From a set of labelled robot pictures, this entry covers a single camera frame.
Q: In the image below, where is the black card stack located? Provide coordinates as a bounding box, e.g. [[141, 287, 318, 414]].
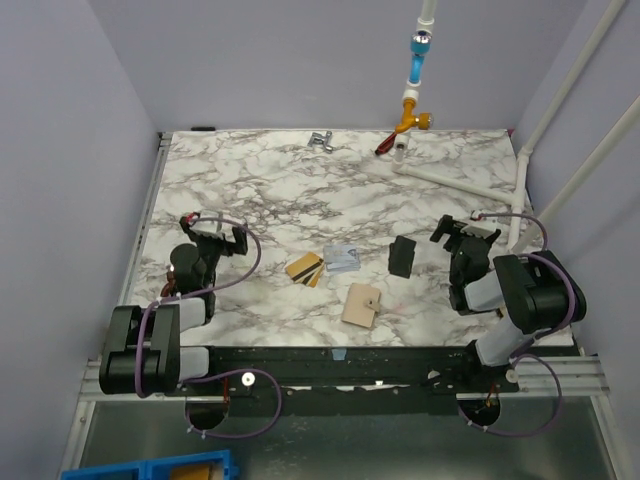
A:
[[388, 236, 417, 279]]

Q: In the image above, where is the gold card stack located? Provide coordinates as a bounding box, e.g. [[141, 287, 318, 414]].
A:
[[285, 252, 325, 288]]

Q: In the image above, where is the beige card holder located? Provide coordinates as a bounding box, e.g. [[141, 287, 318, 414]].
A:
[[341, 283, 381, 328]]

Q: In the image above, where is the silver VIP card stack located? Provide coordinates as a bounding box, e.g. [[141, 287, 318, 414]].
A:
[[323, 244, 361, 275]]

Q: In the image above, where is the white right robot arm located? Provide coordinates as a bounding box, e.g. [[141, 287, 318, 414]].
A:
[[430, 213, 586, 392]]

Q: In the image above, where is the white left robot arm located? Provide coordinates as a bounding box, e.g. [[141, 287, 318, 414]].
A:
[[98, 212, 251, 398]]

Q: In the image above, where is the brown faucet on table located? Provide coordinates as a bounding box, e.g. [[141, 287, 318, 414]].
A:
[[160, 267, 179, 298]]

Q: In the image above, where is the brass faucet tap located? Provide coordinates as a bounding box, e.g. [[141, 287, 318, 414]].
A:
[[394, 97, 433, 134]]

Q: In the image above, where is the silver metal clamp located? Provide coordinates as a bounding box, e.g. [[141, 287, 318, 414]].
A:
[[307, 131, 334, 154]]

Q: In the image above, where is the blue plastic bin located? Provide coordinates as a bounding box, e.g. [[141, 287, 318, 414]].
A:
[[60, 450, 239, 480]]

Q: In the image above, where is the blue pipe valve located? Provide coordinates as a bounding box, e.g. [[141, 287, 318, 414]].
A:
[[408, 30, 432, 84]]

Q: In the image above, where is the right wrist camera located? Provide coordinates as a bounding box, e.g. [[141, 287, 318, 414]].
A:
[[461, 210, 501, 239]]

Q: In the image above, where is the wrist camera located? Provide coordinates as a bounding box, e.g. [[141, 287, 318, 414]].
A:
[[187, 212, 225, 239], [461, 210, 501, 239]]

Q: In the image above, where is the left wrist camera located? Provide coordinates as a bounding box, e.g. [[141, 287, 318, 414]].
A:
[[187, 212, 225, 239]]

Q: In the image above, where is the aluminium extrusion frame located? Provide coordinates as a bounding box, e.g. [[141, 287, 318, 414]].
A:
[[58, 132, 177, 477]]

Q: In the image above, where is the red handled tool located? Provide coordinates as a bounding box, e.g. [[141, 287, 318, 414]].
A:
[[374, 132, 397, 156]]

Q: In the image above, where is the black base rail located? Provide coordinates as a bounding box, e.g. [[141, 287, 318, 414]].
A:
[[177, 347, 518, 417]]

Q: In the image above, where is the white PVC pipe frame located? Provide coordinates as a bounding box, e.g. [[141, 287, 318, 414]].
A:
[[423, 1, 639, 267]]

